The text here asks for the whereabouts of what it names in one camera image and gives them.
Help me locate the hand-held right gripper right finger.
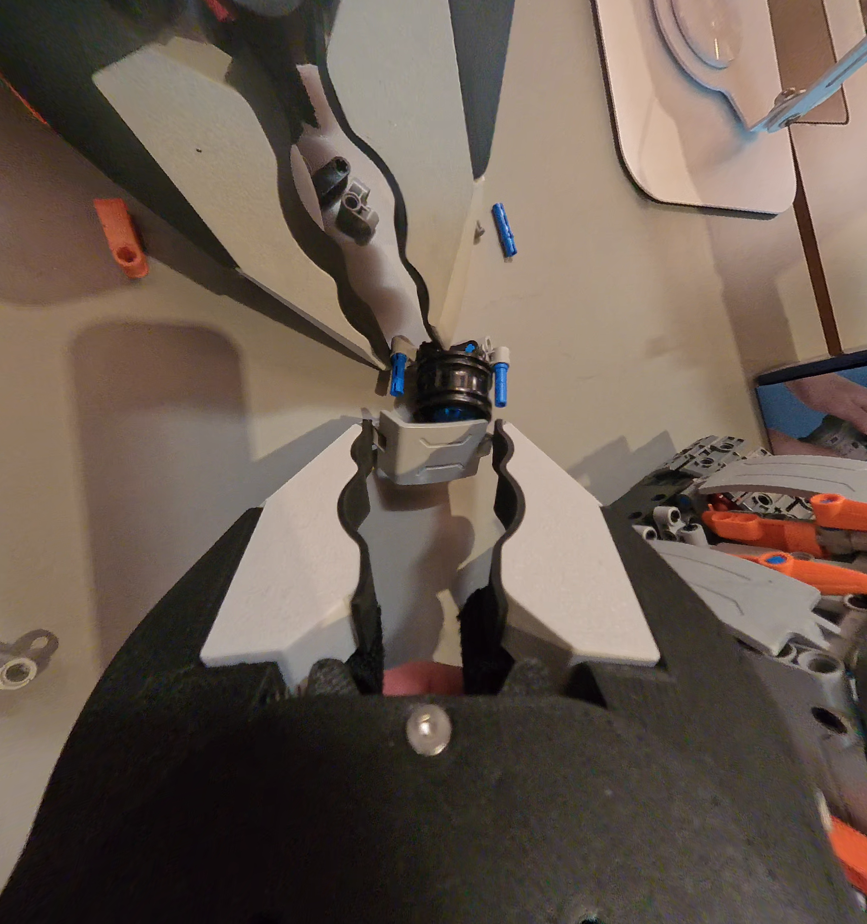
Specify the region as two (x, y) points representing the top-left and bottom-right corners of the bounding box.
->
(455, 418), (662, 674)

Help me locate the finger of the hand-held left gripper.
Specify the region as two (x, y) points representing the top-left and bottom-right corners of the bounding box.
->
(315, 0), (479, 347)
(93, 35), (392, 371)

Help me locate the blue robot kit box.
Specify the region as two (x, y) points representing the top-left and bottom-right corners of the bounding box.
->
(754, 343), (867, 464)

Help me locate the grey curved toy part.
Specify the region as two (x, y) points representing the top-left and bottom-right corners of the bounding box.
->
(0, 627), (60, 703)

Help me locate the small orange liftarm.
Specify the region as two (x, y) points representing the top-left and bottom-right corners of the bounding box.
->
(93, 197), (150, 280)

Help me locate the grey small connector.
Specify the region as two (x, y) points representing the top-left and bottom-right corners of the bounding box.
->
(338, 184), (378, 241)

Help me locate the grey orange tracked toy robot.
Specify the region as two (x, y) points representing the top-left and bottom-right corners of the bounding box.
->
(604, 434), (867, 924)

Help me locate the black short liftarm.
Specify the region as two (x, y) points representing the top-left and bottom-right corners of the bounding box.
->
(317, 155), (352, 205)

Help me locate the white book stand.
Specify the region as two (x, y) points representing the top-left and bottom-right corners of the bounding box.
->
(593, 0), (867, 220)

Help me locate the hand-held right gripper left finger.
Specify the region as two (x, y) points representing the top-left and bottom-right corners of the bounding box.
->
(200, 419), (385, 682)

